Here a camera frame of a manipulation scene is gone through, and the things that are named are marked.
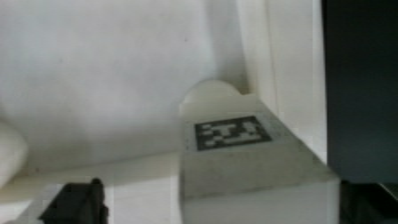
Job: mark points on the white leg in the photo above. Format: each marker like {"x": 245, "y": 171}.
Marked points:
{"x": 254, "y": 180}

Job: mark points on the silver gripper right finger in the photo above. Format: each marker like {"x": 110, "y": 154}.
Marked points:
{"x": 368, "y": 203}

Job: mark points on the white square tabletop part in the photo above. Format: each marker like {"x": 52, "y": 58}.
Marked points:
{"x": 101, "y": 58}

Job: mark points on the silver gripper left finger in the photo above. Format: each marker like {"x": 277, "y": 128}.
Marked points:
{"x": 77, "y": 206}

